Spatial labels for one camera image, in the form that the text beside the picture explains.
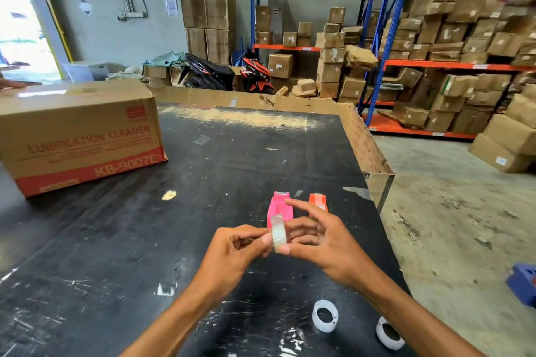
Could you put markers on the person's right hand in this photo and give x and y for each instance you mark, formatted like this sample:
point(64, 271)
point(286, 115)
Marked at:
point(335, 250)

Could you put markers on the person's left hand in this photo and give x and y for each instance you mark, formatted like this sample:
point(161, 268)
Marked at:
point(228, 262)

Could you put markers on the person's left thumb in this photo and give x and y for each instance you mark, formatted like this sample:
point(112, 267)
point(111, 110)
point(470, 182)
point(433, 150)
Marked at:
point(256, 243)

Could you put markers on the person's right middle finger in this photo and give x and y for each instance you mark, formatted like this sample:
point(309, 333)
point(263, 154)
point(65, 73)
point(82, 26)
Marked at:
point(303, 223)

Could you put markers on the person's right thumb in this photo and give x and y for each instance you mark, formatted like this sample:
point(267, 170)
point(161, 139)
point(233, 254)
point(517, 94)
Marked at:
point(295, 250)

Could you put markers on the clear adhesive tape roll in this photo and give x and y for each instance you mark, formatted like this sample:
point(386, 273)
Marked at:
point(279, 233)

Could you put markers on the person's right forearm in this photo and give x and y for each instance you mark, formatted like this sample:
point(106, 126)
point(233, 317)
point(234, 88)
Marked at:
point(414, 319)

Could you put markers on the person's left forearm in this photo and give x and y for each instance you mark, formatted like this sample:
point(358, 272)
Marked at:
point(171, 323)

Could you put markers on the orange tape dispenser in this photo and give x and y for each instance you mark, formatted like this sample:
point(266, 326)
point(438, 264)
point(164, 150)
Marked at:
point(318, 201)

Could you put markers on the pink tape dispenser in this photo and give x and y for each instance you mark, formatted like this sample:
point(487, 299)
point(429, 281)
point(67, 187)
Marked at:
point(279, 206)

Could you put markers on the white empty tape core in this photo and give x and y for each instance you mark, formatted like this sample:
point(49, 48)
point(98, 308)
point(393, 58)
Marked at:
point(325, 315)
point(387, 335)

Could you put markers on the yellowish sticker scrap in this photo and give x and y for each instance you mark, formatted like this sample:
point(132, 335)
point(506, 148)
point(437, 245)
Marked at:
point(169, 195)

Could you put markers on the clear tape scrap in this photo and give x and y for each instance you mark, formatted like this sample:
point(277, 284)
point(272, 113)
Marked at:
point(201, 140)

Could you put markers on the cardboard table edging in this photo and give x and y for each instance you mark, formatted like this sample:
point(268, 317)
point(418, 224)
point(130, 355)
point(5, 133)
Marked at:
point(293, 103)

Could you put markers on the red and black motorcycle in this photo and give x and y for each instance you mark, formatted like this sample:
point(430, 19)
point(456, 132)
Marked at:
point(255, 74)

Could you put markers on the floor pile of cardboard boxes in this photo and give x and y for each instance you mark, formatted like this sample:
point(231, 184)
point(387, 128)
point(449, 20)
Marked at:
point(335, 64)

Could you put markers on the cardboard boxes on narrow rack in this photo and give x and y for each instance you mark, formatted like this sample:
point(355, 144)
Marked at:
point(289, 41)

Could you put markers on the tall brown carton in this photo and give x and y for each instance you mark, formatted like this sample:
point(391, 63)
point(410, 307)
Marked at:
point(196, 43)
point(220, 9)
point(193, 7)
point(220, 46)

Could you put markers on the green tarp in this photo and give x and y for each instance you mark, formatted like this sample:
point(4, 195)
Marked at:
point(165, 59)

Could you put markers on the large red-printed cardboard box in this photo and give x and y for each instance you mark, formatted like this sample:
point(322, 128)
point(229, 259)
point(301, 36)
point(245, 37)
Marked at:
point(79, 135)

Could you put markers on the orange and blue wide shelf rack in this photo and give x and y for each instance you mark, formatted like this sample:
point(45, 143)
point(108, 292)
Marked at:
point(452, 64)

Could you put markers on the leaning pile of large cartons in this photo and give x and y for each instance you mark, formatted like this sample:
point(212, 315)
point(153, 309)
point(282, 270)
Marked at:
point(509, 139)

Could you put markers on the blue plastic crate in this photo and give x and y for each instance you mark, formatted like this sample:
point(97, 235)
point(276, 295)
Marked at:
point(523, 283)

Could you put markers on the white plastic boxes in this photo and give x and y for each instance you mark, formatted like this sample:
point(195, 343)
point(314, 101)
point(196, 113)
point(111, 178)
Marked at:
point(86, 71)

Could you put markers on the cardboard boxes on wide rack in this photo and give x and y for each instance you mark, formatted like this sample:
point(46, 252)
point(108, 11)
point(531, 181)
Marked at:
point(456, 26)

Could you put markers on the white paper wall notice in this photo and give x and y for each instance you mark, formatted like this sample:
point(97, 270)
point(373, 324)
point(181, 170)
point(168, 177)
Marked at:
point(171, 5)

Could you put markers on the diamond wall sign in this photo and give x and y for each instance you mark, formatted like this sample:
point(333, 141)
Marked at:
point(85, 6)

